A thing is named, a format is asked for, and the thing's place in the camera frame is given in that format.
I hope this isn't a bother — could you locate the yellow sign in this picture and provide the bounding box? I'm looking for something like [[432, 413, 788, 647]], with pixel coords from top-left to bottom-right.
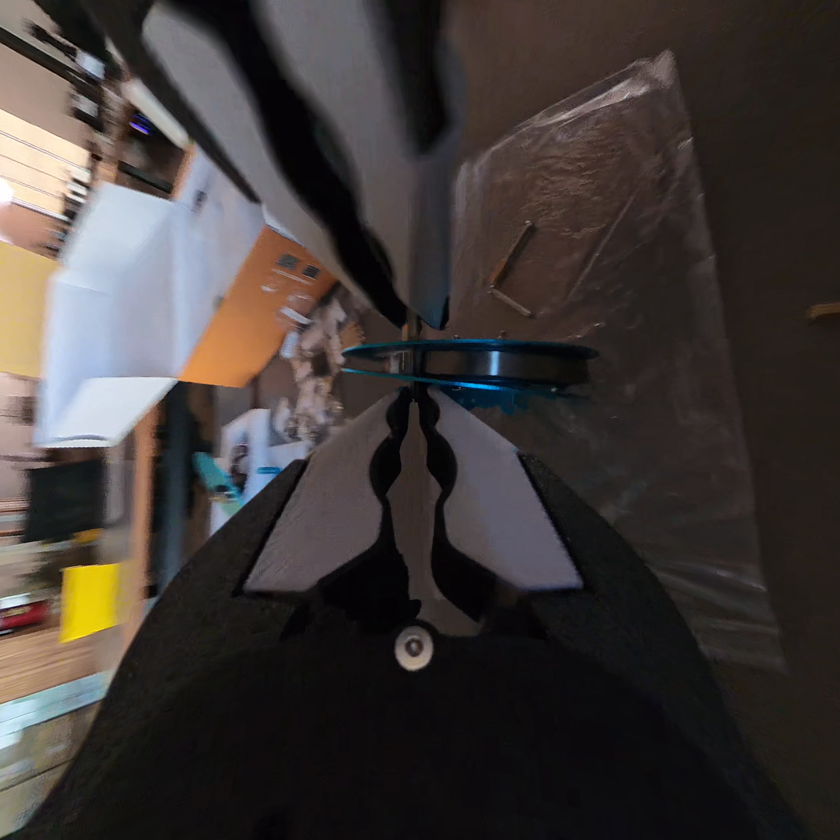
[[58, 562, 123, 645]]

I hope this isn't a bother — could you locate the white foam board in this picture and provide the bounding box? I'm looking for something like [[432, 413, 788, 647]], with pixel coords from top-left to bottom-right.
[[218, 407, 314, 521]]

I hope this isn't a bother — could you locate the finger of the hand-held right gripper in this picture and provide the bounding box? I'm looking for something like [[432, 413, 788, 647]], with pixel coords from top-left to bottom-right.
[[141, 0, 409, 327], [255, 0, 462, 330]]

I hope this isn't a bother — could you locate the pile of small screw bags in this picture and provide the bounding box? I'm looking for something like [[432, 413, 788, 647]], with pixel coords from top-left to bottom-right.
[[274, 294, 360, 448]]

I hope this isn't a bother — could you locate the blue disc bearing assembly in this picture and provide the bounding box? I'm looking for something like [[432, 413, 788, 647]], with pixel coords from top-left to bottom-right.
[[341, 332, 600, 412]]

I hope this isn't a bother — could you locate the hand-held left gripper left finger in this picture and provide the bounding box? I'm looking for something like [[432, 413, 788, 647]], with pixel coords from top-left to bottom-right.
[[243, 390, 409, 596]]

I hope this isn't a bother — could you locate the clear plastic bag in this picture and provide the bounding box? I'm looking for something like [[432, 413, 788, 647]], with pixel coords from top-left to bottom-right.
[[394, 50, 786, 672]]

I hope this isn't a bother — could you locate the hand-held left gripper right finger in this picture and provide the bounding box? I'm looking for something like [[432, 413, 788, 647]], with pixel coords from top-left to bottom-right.
[[423, 387, 584, 593]]

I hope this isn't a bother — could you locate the orange cardboard box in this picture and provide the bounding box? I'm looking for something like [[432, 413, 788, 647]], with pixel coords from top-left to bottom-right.
[[35, 150, 340, 448]]

